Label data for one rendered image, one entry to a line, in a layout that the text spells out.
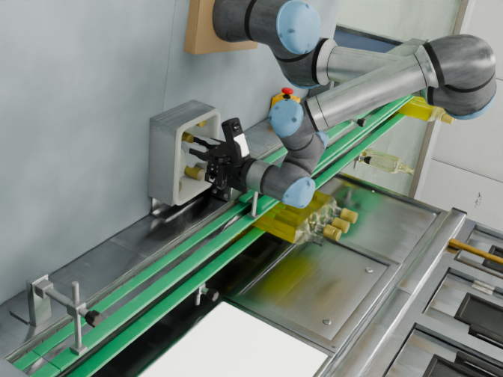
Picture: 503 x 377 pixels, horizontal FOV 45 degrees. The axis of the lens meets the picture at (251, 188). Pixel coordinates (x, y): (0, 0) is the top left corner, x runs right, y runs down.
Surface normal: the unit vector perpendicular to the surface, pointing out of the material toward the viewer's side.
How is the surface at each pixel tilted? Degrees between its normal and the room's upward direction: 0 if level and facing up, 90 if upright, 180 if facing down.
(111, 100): 0
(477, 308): 90
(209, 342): 90
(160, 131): 90
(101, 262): 90
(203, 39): 4
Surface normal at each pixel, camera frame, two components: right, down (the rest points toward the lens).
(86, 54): 0.84, 0.34
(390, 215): 0.10, -0.86
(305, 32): 0.75, 0.28
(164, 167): -0.54, 0.37
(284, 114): -0.35, -0.40
